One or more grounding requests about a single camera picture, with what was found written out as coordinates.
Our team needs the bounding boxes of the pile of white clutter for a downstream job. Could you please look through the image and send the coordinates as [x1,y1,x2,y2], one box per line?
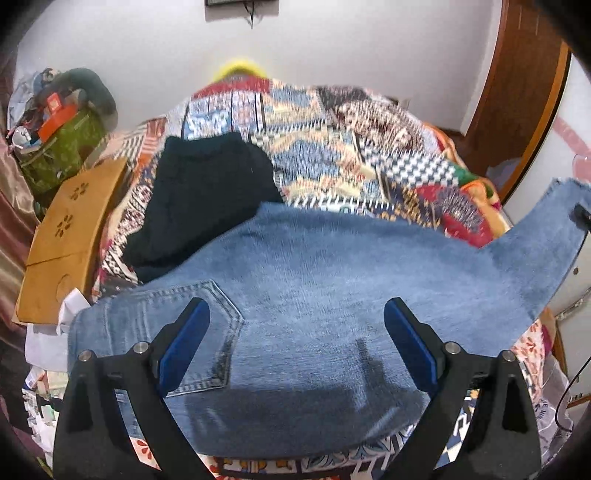
[21,288,90,462]

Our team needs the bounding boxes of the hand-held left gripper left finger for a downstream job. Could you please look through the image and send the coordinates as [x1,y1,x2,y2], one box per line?
[53,298,219,480]

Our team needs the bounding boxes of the pile of clothes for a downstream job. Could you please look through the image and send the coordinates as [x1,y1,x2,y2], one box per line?
[8,68,63,121]

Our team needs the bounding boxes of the green patterned storage bag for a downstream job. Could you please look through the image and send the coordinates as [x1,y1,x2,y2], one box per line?
[18,108,110,195]

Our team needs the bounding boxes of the orange box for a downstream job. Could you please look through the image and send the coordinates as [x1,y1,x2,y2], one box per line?
[38,92,78,140]

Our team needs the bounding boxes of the patchwork printed blanket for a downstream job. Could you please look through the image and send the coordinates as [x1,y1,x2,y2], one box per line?
[90,76,571,480]

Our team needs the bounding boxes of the grey long pillow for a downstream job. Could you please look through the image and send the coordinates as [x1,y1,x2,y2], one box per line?
[50,68,119,126]

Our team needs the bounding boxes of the wooden lap table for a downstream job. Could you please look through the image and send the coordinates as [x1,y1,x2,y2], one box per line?
[16,158,129,325]

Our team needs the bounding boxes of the striped red curtain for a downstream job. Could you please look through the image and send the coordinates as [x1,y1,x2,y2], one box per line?
[0,51,42,462]

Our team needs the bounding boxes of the blue denim pants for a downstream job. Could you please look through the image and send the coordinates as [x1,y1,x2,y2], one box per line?
[67,178,591,462]

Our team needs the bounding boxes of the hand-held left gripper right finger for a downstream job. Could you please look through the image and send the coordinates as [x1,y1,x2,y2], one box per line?
[384,298,542,480]

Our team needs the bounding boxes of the black folded garment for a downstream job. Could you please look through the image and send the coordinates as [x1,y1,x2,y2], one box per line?
[124,133,284,283]

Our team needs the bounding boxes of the yellow bed headboard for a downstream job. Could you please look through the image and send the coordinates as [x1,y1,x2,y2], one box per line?
[216,57,269,80]

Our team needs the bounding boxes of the brown wooden door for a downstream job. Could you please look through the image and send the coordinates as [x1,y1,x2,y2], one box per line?
[462,0,572,200]

